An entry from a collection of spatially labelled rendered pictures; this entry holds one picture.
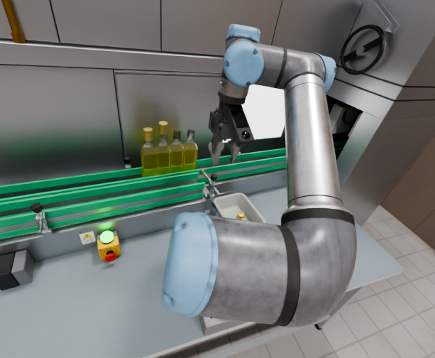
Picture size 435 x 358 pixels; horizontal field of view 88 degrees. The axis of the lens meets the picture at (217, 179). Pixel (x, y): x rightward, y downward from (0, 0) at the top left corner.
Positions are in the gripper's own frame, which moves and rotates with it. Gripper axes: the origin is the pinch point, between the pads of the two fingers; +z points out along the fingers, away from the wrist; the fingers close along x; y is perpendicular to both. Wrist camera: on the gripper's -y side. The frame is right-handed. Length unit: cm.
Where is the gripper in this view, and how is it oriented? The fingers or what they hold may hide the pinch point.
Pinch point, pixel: (224, 162)
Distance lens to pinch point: 70.9
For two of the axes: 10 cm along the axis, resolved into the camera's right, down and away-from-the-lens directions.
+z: -1.4, 7.9, 6.0
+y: -4.3, -5.9, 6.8
